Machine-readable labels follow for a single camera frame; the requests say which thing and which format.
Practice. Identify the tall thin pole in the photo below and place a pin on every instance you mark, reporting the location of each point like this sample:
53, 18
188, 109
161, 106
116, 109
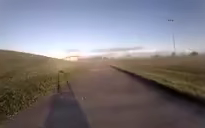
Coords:
173, 43

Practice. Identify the dry flat grass field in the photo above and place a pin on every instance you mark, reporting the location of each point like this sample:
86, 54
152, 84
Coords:
176, 71

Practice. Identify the grey asphalt path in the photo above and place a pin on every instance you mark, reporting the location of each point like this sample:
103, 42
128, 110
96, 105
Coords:
123, 100

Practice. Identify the distant dark tree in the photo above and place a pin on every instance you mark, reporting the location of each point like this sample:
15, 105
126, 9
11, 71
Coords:
194, 53

